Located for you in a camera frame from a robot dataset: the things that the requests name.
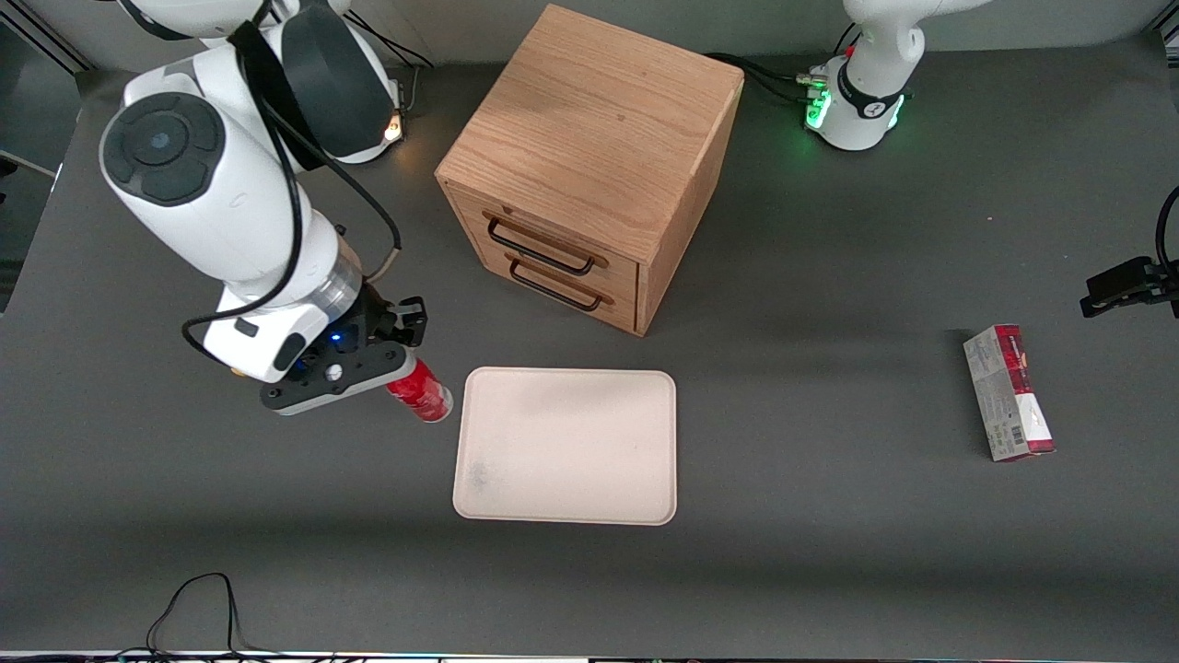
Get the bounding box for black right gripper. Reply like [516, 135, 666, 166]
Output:
[297, 288, 428, 373]

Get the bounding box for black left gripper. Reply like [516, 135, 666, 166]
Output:
[1080, 257, 1179, 320]

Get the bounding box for red coke bottle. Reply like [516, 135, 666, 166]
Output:
[385, 357, 454, 424]

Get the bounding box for cream rectangular tray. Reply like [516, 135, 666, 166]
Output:
[452, 366, 678, 527]

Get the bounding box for grey and red carton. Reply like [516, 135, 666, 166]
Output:
[963, 323, 1056, 463]

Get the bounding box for wooden drawer front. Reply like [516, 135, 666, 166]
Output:
[472, 241, 638, 332]
[445, 184, 640, 297]

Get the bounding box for wooden two-drawer cabinet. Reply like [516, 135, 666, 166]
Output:
[435, 4, 745, 338]

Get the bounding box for black cable on left wrist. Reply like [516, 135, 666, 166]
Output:
[1155, 184, 1179, 277]

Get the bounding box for thin dark right arm cable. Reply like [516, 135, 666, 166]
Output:
[263, 97, 403, 285]

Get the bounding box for thick dark right arm cable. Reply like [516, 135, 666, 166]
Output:
[181, 20, 307, 358]

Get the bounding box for black metal drawer handle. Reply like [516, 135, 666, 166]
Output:
[484, 213, 610, 277]
[506, 252, 614, 312]

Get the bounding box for black right arm base cables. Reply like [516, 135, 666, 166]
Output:
[355, 13, 436, 119]

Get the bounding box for black arm base cables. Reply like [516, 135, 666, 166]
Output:
[704, 23, 863, 104]
[355, 13, 436, 119]

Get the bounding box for thin black looped cable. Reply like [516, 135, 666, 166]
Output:
[146, 573, 277, 658]

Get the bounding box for black left arm base cables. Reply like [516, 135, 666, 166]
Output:
[704, 23, 863, 104]

